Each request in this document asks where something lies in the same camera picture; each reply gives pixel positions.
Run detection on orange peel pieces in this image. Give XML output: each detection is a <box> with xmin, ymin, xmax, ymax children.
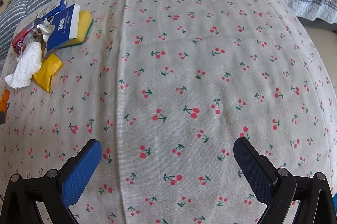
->
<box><xmin>0</xmin><ymin>89</ymin><xmax>10</xmax><ymax>112</ymax></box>

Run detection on yellow foil snack wrapper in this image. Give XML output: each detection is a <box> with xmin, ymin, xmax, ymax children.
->
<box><xmin>33</xmin><ymin>53</ymin><xmax>64</xmax><ymax>93</ymax></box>

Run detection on white tissue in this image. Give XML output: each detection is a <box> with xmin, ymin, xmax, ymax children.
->
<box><xmin>4</xmin><ymin>42</ymin><xmax>42</xmax><ymax>89</ymax></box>

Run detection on red milk drink can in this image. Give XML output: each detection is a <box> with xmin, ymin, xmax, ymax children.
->
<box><xmin>11</xmin><ymin>18</ymin><xmax>50</xmax><ymax>55</ymax></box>

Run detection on blue biscuit box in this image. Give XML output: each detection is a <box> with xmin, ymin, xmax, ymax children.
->
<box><xmin>43</xmin><ymin>4</ymin><xmax>80</xmax><ymax>59</ymax></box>

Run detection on yellow green sponge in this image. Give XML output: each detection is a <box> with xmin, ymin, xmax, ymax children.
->
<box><xmin>60</xmin><ymin>10</ymin><xmax>94</xmax><ymax>48</ymax></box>

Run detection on cherry print tablecloth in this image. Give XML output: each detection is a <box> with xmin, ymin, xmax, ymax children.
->
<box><xmin>1</xmin><ymin>0</ymin><xmax>336</xmax><ymax>223</ymax></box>

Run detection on small blue white box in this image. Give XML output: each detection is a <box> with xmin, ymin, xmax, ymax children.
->
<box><xmin>36</xmin><ymin>0</ymin><xmax>67</xmax><ymax>21</ymax></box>

